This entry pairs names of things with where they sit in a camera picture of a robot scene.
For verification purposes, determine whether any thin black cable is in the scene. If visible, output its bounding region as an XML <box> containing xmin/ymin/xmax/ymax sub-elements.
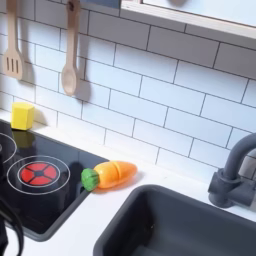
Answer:
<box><xmin>0</xmin><ymin>196</ymin><xmax>25</xmax><ymax>256</ymax></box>

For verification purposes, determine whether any wooden spoon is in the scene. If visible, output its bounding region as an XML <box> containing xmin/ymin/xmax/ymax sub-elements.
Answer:
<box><xmin>60</xmin><ymin>0</ymin><xmax>82</xmax><ymax>97</ymax></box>

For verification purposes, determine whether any dark grey toy sink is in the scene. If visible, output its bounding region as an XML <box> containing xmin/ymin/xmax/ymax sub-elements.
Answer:
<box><xmin>93</xmin><ymin>184</ymin><xmax>256</xmax><ymax>256</ymax></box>

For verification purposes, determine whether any yellow toy block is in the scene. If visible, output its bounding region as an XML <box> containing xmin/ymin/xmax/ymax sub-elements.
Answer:
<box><xmin>10</xmin><ymin>101</ymin><xmax>36</xmax><ymax>131</ymax></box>

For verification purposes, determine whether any wooden slotted spatula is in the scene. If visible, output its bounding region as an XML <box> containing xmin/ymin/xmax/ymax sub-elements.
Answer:
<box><xmin>1</xmin><ymin>0</ymin><xmax>25</xmax><ymax>81</ymax></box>

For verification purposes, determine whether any dark grey toy tap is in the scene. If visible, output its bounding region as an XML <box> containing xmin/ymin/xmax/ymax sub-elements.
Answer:
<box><xmin>207</xmin><ymin>133</ymin><xmax>256</xmax><ymax>209</ymax></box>

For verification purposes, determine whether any black toy stove top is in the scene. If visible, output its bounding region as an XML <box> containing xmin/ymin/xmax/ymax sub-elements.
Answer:
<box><xmin>0</xmin><ymin>119</ymin><xmax>109</xmax><ymax>243</ymax></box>

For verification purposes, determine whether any light wood kitchen frame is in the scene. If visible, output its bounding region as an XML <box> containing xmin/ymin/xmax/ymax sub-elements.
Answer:
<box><xmin>119</xmin><ymin>0</ymin><xmax>256</xmax><ymax>41</ymax></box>

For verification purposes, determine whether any orange toy carrot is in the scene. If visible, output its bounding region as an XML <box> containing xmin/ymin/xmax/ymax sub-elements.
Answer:
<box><xmin>81</xmin><ymin>160</ymin><xmax>139</xmax><ymax>193</ymax></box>

